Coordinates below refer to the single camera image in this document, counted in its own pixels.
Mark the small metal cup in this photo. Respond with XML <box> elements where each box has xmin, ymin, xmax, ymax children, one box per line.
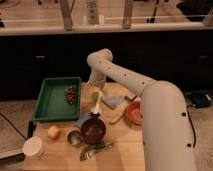
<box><xmin>67</xmin><ymin>130</ymin><xmax>82</xmax><ymax>147</ymax></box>

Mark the dark grape bunch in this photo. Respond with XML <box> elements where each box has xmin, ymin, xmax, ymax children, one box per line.
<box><xmin>65</xmin><ymin>86</ymin><xmax>75</xmax><ymax>104</ymax></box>

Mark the green plastic tray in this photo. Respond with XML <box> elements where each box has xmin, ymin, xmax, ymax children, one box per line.
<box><xmin>33</xmin><ymin>77</ymin><xmax>81</xmax><ymax>122</ymax></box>

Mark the dark blue floor object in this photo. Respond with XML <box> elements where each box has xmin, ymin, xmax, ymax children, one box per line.
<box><xmin>190</xmin><ymin>92</ymin><xmax>212</xmax><ymax>108</ymax></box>

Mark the dark red bowl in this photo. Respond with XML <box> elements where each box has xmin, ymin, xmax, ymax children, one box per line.
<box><xmin>81</xmin><ymin>118</ymin><xmax>106</xmax><ymax>144</ymax></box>

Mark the blue cloth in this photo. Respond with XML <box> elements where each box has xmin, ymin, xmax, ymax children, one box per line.
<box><xmin>102</xmin><ymin>96</ymin><xmax>124</xmax><ymax>110</ymax></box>

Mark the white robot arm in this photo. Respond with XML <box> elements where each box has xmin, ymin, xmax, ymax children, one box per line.
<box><xmin>87</xmin><ymin>49</ymin><xmax>197</xmax><ymax>171</ymax></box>

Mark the dark handled tool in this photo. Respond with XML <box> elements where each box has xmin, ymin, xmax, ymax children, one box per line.
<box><xmin>124</xmin><ymin>96</ymin><xmax>137</xmax><ymax>102</ymax></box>

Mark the orange bowl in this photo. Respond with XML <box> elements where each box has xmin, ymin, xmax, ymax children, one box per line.
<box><xmin>125</xmin><ymin>101</ymin><xmax>142</xmax><ymax>125</ymax></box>

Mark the yellow onion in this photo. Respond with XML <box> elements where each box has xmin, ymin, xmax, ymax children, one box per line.
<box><xmin>48</xmin><ymin>125</ymin><xmax>61</xmax><ymax>140</ymax></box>

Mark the black cable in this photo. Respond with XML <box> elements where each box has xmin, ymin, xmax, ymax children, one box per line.
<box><xmin>0</xmin><ymin>113</ymin><xmax>28</xmax><ymax>141</ymax></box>

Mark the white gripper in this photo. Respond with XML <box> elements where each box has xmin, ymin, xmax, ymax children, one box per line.
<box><xmin>88</xmin><ymin>69</ymin><xmax>106</xmax><ymax>114</ymax></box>

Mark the yellow banana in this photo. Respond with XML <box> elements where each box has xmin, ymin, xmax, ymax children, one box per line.
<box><xmin>109</xmin><ymin>107</ymin><xmax>126</xmax><ymax>125</ymax></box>

